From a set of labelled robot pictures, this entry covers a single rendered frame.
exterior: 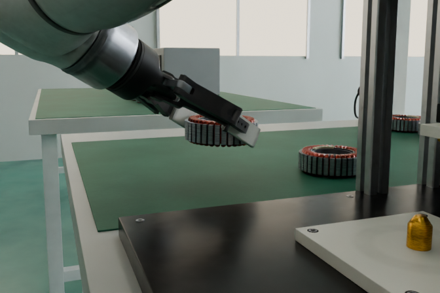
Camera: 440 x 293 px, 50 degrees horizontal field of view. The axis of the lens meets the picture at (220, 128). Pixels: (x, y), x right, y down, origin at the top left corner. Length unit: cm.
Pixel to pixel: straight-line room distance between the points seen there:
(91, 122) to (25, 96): 317
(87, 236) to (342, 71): 537
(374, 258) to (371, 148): 23
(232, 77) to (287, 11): 97
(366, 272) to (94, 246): 27
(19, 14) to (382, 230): 39
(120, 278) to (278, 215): 18
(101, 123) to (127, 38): 110
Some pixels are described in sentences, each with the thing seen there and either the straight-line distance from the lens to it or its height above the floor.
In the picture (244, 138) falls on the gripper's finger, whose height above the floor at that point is 83.
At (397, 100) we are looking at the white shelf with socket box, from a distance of 151.
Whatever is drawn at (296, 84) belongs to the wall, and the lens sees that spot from 548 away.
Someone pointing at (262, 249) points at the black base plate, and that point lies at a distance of 43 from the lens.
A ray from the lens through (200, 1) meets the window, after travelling 504.
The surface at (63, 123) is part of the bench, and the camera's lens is 164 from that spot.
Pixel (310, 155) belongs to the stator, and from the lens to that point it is 78.
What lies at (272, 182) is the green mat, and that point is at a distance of 73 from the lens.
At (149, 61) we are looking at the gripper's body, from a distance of 58.
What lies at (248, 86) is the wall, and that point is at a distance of 521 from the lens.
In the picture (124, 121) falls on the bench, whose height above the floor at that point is 73.
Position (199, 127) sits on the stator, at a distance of 67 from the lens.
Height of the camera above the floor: 93
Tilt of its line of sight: 8 degrees down
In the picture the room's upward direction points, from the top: straight up
